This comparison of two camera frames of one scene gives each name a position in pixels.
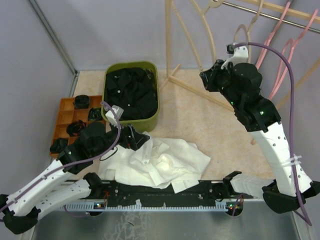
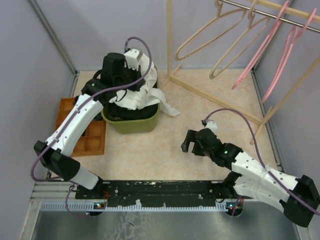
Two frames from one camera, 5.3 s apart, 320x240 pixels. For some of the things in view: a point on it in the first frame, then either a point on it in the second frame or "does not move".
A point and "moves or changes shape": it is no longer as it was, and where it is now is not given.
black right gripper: [208, 77] → [191, 137]
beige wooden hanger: [248, 31] → [251, 15]
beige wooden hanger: [212, 3] → [219, 3]
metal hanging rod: [270, 16] does not move
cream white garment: [161, 163] → [145, 96]
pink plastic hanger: [293, 42] moves or changes shape
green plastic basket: [148, 125] does not move
